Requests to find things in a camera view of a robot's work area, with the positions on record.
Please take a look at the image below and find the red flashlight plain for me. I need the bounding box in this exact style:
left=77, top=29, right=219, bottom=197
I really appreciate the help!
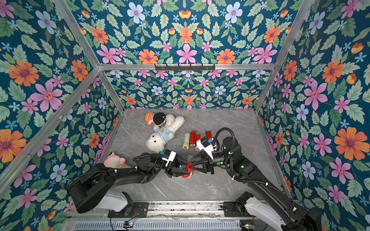
left=206, top=131, right=213, bottom=143
left=189, top=131, right=196, bottom=147
left=182, top=163, right=194, bottom=179

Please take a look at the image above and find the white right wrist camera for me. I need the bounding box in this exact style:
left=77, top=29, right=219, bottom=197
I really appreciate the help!
left=198, top=137, right=215, bottom=160

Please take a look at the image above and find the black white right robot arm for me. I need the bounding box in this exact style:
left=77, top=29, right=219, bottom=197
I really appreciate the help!
left=188, top=136, right=321, bottom=231

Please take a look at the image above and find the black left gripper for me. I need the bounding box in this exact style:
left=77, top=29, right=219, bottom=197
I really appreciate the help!
left=151, top=154, right=189, bottom=180

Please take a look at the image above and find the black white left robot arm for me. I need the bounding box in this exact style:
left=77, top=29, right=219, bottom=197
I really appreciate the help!
left=67, top=150, right=192, bottom=214

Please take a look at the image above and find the pink plush toy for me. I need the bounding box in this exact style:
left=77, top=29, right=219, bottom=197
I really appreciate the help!
left=103, top=152, right=130, bottom=168

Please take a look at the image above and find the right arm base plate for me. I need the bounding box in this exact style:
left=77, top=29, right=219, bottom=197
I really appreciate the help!
left=220, top=201, right=247, bottom=217

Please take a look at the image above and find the white teddy bear blue shirt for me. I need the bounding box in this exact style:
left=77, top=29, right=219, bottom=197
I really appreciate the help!
left=146, top=114, right=185, bottom=153

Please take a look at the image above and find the black hook rail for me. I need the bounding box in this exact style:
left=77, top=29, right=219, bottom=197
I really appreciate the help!
left=154, top=64, right=216, bottom=71

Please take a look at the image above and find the red flashlight white logo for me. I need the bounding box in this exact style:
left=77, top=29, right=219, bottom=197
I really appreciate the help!
left=195, top=134, right=200, bottom=151

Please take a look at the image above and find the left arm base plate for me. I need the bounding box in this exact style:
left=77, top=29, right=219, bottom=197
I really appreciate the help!
left=108, top=202, right=149, bottom=218

